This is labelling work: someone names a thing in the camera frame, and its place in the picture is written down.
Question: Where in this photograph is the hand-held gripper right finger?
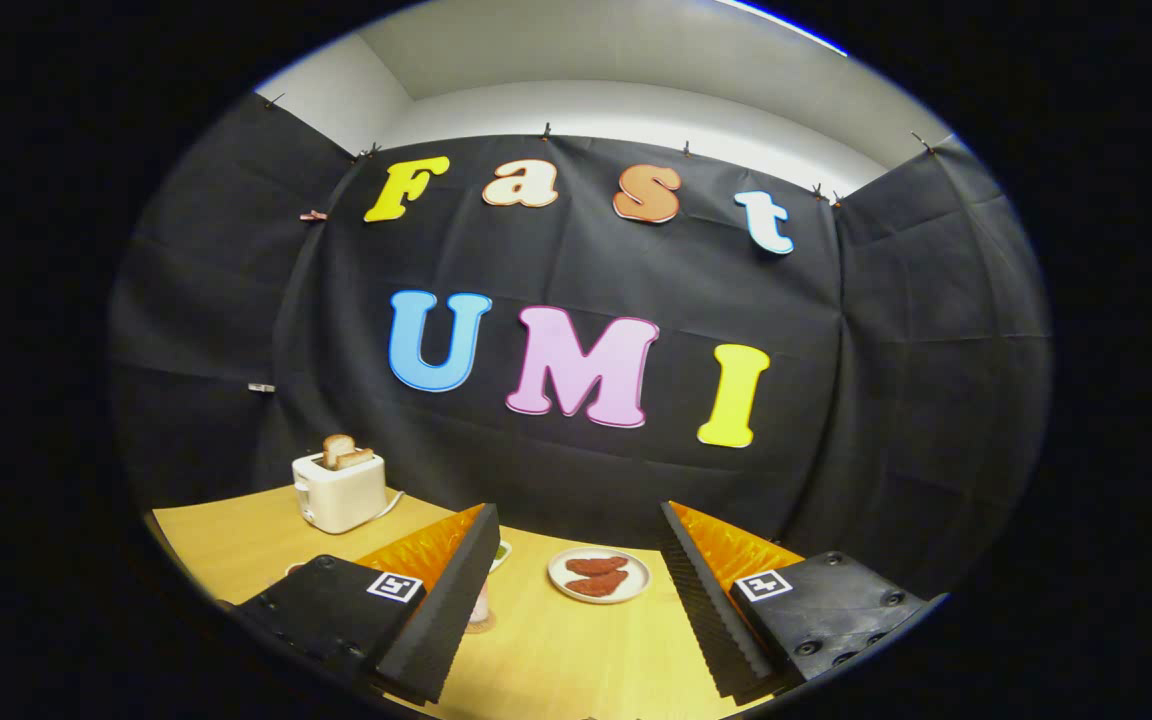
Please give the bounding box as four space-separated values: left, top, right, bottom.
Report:
656 500 947 706

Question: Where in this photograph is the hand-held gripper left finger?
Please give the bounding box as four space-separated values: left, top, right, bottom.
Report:
229 502 502 706

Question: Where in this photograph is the white round plate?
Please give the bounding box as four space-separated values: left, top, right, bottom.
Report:
547 546 653 605

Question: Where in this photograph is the wooden table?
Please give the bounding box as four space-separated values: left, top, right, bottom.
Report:
151 485 767 720

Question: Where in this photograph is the cream toaster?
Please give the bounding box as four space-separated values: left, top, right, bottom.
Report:
292 450 388 535

